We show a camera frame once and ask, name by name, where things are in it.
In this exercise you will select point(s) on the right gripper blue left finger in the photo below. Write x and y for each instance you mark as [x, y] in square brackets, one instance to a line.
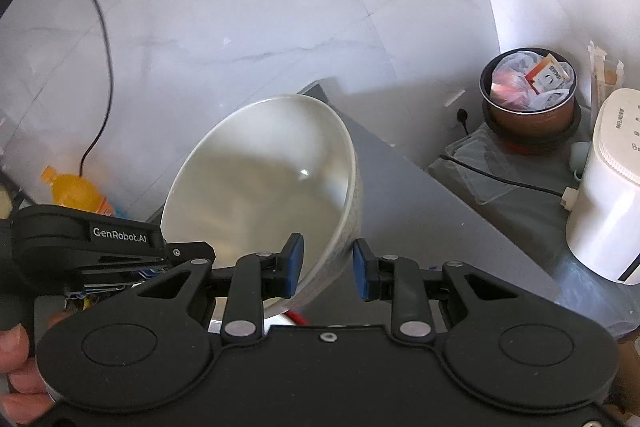
[256, 278]

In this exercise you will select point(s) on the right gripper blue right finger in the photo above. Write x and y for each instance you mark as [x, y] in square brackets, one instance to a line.
[404, 285]

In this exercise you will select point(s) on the large white ceramic bowl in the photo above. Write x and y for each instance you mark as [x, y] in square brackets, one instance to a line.
[272, 168]

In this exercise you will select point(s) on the red rimmed bowl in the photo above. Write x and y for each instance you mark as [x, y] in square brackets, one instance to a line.
[296, 318]

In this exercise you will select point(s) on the person's left hand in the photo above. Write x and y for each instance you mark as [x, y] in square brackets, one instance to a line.
[30, 399]

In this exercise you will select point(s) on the orange juice bottle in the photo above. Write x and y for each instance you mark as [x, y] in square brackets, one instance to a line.
[71, 191]

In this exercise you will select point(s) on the white air fryer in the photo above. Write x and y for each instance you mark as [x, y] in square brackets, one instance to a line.
[602, 228]

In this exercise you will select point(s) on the brown pot with packets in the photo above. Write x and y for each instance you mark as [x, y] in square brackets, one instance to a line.
[529, 99]

